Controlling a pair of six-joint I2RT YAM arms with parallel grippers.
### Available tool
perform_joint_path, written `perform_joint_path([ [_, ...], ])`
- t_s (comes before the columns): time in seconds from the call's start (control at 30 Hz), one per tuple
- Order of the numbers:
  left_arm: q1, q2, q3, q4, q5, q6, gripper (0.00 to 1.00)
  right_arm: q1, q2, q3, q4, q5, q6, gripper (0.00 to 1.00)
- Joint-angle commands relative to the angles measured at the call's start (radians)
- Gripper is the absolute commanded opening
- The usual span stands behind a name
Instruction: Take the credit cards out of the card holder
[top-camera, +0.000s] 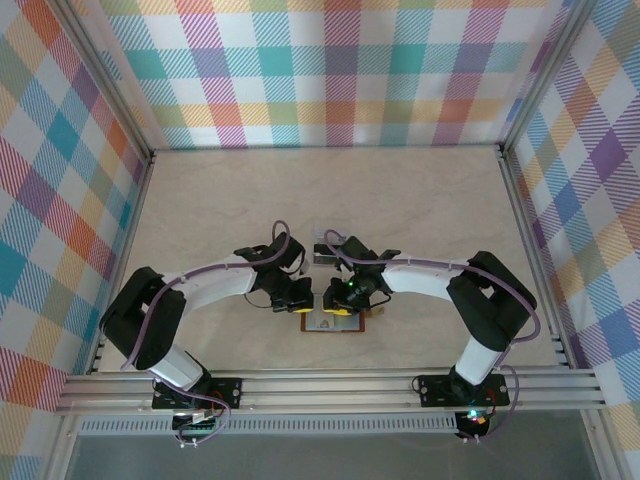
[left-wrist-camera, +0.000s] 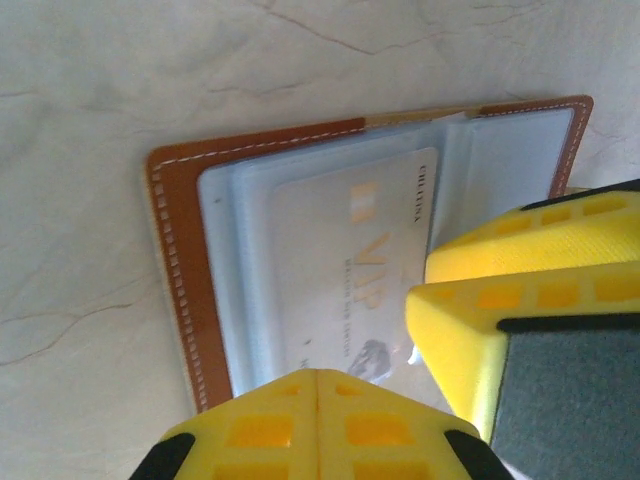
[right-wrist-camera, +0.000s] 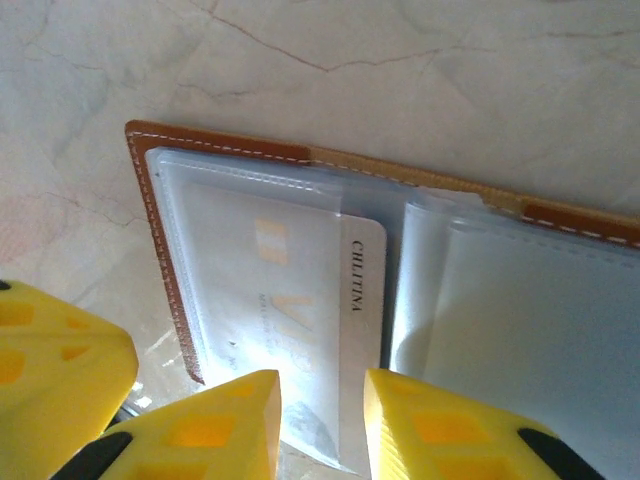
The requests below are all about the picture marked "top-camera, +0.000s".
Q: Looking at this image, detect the brown leather card holder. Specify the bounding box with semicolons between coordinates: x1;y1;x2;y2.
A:
298;305;387;335

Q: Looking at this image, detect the grey slotted cable duct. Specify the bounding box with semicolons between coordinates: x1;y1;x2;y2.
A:
74;412;461;435

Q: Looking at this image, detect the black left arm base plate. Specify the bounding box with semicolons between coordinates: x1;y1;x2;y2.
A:
151;377;244;411

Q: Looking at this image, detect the translucent card with dark stripe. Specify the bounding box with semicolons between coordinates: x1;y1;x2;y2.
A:
312;242;343;266

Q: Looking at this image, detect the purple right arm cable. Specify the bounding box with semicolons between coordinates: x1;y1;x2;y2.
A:
323;228;542;444

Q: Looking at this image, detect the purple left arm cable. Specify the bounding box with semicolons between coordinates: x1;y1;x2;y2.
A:
121;220;295;449

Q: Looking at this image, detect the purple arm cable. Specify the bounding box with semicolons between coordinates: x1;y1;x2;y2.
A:
121;220;295;449
323;228;542;444

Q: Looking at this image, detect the aluminium frame post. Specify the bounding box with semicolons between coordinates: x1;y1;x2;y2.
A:
47;0;156;164
497;0;599;156

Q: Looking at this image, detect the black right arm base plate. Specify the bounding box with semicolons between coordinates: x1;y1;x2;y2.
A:
418;373;506;407

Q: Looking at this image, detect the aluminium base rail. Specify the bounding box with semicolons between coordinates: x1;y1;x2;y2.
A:
53;366;609;415

